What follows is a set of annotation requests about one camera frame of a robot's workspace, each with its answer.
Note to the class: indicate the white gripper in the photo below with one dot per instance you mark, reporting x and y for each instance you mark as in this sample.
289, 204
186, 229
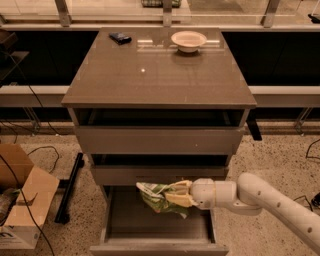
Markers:
203, 193

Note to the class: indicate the green jalapeno chip bag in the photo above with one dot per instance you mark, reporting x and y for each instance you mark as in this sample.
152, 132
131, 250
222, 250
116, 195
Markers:
154, 196

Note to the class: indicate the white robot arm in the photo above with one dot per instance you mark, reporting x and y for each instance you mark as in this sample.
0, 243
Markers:
248, 196

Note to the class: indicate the grey bottom drawer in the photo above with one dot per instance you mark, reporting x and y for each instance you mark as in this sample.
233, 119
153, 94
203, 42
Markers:
132, 228

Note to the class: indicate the grey drawer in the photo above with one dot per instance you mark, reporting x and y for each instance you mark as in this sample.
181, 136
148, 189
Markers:
128, 169
159, 140
132, 228

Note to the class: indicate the grey middle drawer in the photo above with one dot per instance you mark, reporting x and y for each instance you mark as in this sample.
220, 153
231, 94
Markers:
128, 169

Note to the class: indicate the grey drawer cabinet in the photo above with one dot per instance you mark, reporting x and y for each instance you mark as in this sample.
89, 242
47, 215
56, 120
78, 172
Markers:
149, 82

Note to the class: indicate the grey top drawer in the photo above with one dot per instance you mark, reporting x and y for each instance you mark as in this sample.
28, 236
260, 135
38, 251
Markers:
159, 140

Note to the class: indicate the black stand leg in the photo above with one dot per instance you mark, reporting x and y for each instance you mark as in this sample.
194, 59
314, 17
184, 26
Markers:
253, 126

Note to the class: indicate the black metal bar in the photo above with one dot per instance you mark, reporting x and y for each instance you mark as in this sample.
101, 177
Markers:
67, 185

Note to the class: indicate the white bowl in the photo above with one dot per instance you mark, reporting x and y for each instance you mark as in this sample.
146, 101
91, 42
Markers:
188, 41

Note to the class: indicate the brown cardboard box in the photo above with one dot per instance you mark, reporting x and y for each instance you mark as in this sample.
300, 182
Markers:
34, 190

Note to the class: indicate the dark blue snack pack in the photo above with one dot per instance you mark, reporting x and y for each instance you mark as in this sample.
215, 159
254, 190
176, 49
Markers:
120, 38

